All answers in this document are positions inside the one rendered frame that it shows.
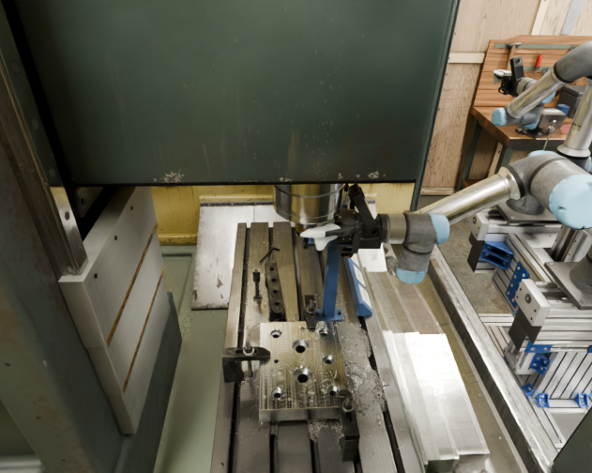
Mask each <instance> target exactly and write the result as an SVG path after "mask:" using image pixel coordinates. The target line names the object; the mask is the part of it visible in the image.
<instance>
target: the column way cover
mask: <svg viewBox="0 0 592 473"><path fill-rule="evenodd" d="M157 226H158V221H157V216H156V211H155V207H154V202H153V197H152V192H151V189H150V187H118V188H117V189H116V191H115V193H114V195H113V196H112V198H111V199H110V201H109V202H108V204H107V206H106V207H105V208H104V209H103V211H102V212H101V214H100V216H99V218H98V219H97V221H96V222H95V224H94V225H93V227H92V229H91V230H90V232H89V233H88V235H87V236H86V238H85V240H84V241H83V246H84V248H85V251H86V254H87V257H88V260H89V263H88V264H87V266H86V268H85V270H84V271H83V274H82V275H81V276H79V275H76V276H74V275H73V274H68V276H62V277H61V278H60V280H59V281H58V285H59V287H60V290H61V292H62V295H63V297H64V300H65V301H66V303H67V306H68V310H69V312H70V315H71V317H72V320H73V322H74V325H75V327H76V329H77V331H78V333H79V336H80V338H81V341H82V343H83V347H84V348H87V350H88V352H89V355H90V357H91V359H92V361H93V364H94V366H95V369H96V371H97V374H98V376H99V380H100V383H101V385H102V387H103V389H104V392H105V394H106V395H108V397H109V400H110V402H111V405H112V407H113V410H114V413H115V415H116V418H117V420H118V423H119V425H120V428H121V431H122V433H123V435H127V434H136V432H137V428H138V424H139V421H140V417H141V415H142V411H143V407H144V401H145V397H146V394H147V391H148V387H149V384H150V380H151V376H152V373H153V370H154V366H155V363H156V359H157V355H158V352H159V346H160V342H161V338H162V335H163V331H164V329H165V325H166V322H167V318H168V315H169V311H170V303H169V299H168V295H167V290H166V285H165V281H164V277H163V272H164V269H165V267H164V264H163V260H162V256H161V251H160V246H159V239H158V234H157Z"/></svg>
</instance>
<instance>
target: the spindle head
mask: <svg viewBox="0 0 592 473"><path fill-rule="evenodd" d="M14 2H15V5H16V8H17V10H18V13H19V16H20V19H21V23H22V26H23V31H24V33H25V36H26V39H27V42H28V45H29V49H30V52H31V54H32V57H33V60H34V63H35V66H36V69H37V72H38V77H39V80H40V83H41V86H42V89H43V92H44V95H45V98H46V101H47V104H48V107H49V110H50V113H51V116H52V119H53V123H54V127H55V130H56V133H57V136H58V139H59V142H60V145H61V147H62V150H63V154H64V157H65V160H66V163H67V166H68V170H69V173H70V176H71V180H72V181H73V182H74V183H75V184H74V186H75V187H150V186H226V185H303V184H380V183H416V182H417V181H416V179H419V175H420V170H421V167H422V161H423V157H424V152H425V147H426V143H427V138H428V133H429V128H430V124H431V119H432V114H433V106H434V102H435V97H436V92H437V87H438V83H439V78H440V73H441V68H442V66H443V60H444V55H445V50H446V46H447V41H448V32H449V28H450V23H451V18H452V13H453V9H454V5H455V0H14Z"/></svg>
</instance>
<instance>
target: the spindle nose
mask: <svg viewBox="0 0 592 473"><path fill-rule="evenodd" d="M343 186H344V184H303V185H272V201H273V206H274V210H275V211H276V213H277V214H278V215H280V216H281V217H282V218H284V219H286V220H288V221H292V222H296V223H302V224H316V223H321V222H325V221H329V220H331V219H333V218H335V217H336V216H337V215H338V214H339V213H340V211H341V207H342V197H343Z"/></svg>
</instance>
